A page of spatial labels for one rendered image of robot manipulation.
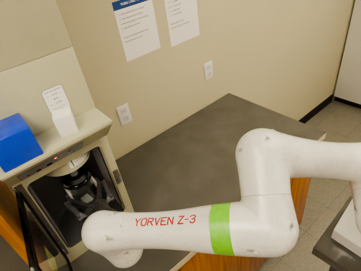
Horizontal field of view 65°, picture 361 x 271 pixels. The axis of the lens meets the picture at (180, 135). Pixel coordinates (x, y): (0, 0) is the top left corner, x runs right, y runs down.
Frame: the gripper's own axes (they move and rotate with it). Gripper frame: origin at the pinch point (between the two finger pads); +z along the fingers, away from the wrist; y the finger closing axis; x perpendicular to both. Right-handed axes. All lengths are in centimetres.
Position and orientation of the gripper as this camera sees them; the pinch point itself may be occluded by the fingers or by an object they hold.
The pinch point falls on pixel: (80, 185)
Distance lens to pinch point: 116.2
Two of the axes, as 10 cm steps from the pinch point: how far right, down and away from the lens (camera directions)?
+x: 1.2, 7.8, 6.2
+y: -7.8, 4.6, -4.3
